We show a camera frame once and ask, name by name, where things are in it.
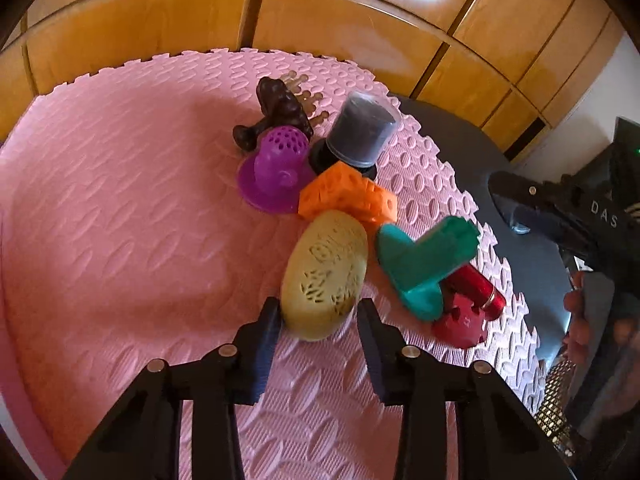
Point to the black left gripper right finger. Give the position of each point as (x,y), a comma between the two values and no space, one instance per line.
(497,437)

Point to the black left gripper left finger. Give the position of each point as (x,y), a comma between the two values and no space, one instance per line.
(139,436)

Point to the purple perforated dome strainer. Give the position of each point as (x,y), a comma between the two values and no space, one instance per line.
(271,179)

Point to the person's right hand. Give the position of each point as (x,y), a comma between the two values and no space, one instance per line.
(626,330)

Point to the red puzzle-shaped piece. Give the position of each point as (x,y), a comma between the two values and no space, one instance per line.
(462,324)

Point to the red metallic cylinder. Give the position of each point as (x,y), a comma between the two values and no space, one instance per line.
(469,282)

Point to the teal plastic T-shaped piece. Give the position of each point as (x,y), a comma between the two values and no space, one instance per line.
(416,267)

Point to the grey black cylindrical cap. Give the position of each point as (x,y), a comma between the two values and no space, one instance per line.
(362,128)

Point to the orange perforated block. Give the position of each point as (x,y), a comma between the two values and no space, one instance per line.
(343,188)

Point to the wooden wall cabinet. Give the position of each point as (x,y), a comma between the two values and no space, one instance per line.
(511,67)

